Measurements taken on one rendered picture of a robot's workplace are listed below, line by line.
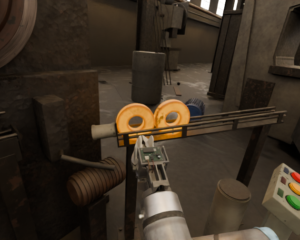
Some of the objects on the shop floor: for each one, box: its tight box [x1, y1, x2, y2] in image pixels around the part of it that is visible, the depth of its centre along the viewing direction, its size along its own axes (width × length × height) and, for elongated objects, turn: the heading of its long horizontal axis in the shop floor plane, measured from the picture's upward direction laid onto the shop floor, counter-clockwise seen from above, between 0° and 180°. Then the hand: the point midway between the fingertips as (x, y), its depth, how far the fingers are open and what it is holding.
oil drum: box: [131, 51, 166, 105], centre depth 327 cm, size 59×59×89 cm
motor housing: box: [67, 156, 126, 240], centre depth 81 cm, size 13×22×54 cm, turn 128°
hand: (142, 140), depth 57 cm, fingers closed
